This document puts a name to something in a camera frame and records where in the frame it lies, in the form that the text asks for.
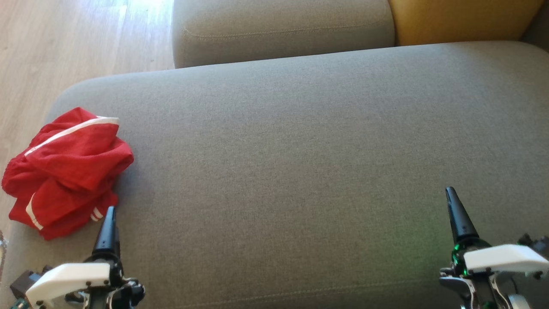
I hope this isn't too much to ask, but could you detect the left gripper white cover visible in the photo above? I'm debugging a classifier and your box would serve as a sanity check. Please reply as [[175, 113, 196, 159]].
[[26, 206, 145, 309]]

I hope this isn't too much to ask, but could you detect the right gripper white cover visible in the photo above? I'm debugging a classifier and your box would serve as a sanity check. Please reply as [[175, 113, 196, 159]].
[[440, 187, 549, 309]]

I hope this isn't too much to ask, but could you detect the red shorts white side stripe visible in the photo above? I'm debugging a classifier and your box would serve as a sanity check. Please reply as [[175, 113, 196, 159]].
[[2, 107, 135, 199]]

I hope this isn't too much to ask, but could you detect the grey sofa seat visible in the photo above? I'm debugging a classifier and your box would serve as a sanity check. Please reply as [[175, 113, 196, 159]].
[[0, 41, 549, 309]]

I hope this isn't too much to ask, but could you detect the large yellow sofa back cushion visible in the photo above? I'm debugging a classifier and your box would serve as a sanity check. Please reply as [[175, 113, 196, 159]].
[[388, 0, 545, 47]]

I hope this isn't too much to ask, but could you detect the grey sofa seat cushion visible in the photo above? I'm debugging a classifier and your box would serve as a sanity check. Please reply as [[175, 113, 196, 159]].
[[172, 0, 396, 69]]

